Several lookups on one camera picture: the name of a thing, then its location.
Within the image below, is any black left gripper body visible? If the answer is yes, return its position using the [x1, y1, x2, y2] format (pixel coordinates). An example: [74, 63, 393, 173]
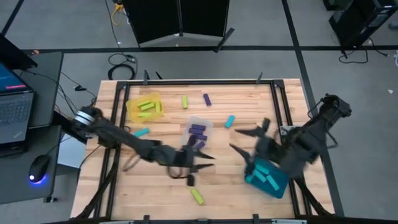
[174, 145, 200, 172]

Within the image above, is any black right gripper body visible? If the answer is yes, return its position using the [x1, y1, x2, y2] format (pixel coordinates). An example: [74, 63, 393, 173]
[253, 133, 285, 162]

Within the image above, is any clear plastic bin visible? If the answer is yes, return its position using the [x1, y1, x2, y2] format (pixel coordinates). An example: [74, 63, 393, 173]
[181, 116, 215, 149]

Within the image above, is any teal plastic bin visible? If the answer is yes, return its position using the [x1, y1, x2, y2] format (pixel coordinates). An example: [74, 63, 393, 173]
[244, 156, 290, 199]

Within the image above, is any yellow translucent plastic bin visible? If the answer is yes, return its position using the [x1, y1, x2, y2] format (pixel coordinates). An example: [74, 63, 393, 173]
[125, 91, 165, 124]

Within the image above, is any white paper sheet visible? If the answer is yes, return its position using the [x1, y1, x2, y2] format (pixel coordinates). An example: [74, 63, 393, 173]
[57, 133, 88, 169]

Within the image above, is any black folding partition screen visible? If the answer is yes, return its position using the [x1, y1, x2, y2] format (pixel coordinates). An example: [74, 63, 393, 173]
[122, 0, 236, 53]

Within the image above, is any black computer mouse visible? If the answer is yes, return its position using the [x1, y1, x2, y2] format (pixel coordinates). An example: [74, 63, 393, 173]
[28, 154, 51, 184]

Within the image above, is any black equipment rack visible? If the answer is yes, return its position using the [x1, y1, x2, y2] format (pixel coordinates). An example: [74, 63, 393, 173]
[322, 0, 398, 50]

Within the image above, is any black side desk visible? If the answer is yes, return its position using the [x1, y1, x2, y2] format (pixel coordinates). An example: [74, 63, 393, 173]
[0, 50, 65, 206]

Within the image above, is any grey laptop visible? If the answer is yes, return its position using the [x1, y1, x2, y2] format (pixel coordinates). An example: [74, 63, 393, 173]
[0, 60, 35, 154]

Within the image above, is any black flat device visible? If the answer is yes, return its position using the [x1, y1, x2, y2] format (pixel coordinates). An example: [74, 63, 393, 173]
[0, 33, 39, 70]

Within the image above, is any black aluminium table frame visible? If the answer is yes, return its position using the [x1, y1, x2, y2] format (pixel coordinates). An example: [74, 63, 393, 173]
[70, 78, 335, 224]

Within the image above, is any coiled black floor cable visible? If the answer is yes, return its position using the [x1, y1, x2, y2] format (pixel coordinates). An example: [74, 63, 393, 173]
[107, 52, 138, 81]

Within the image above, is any black looped floor cable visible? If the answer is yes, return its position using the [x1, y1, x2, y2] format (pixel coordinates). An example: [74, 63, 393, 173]
[338, 37, 389, 65]

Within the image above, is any yellow floor cable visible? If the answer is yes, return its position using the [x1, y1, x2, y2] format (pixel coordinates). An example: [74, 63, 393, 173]
[111, 1, 124, 26]

